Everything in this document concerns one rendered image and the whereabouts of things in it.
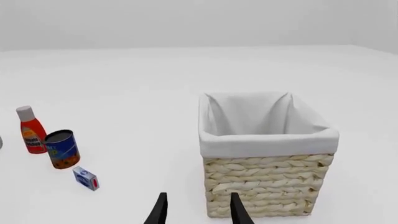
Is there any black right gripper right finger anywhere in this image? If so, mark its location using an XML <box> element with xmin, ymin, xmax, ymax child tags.
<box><xmin>230</xmin><ymin>192</ymin><xmax>254</xmax><ymax>224</ymax></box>

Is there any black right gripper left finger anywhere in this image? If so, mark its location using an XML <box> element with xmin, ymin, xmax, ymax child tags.
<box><xmin>143</xmin><ymin>192</ymin><xmax>169</xmax><ymax>224</ymax></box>

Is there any woven basket with white liner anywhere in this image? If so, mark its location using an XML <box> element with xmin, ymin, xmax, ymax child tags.
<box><xmin>198</xmin><ymin>91</ymin><xmax>340</xmax><ymax>220</ymax></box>

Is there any small blue white box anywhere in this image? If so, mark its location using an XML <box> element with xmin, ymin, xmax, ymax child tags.
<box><xmin>72</xmin><ymin>166</ymin><xmax>101</xmax><ymax>192</ymax></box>

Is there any blue soup tin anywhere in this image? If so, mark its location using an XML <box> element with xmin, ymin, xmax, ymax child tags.
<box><xmin>42</xmin><ymin>129</ymin><xmax>81</xmax><ymax>170</ymax></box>

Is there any red ketchup bottle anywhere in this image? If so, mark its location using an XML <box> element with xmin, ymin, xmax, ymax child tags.
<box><xmin>16</xmin><ymin>105</ymin><xmax>49</xmax><ymax>155</ymax></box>

